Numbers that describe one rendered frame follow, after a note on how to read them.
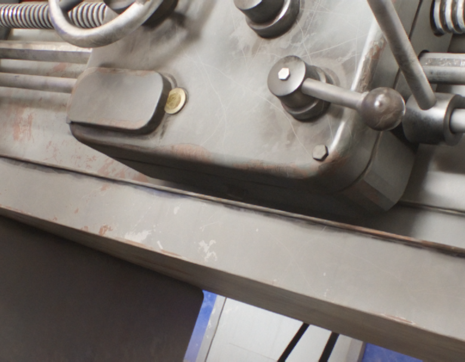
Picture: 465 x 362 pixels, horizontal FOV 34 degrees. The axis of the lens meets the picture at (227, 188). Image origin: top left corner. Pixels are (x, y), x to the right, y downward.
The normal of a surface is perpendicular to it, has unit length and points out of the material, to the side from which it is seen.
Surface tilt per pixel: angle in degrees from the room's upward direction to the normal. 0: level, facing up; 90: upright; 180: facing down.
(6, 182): 90
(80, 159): 90
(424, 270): 90
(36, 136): 90
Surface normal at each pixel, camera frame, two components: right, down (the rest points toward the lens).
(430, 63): -0.58, -0.32
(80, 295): 0.75, 0.15
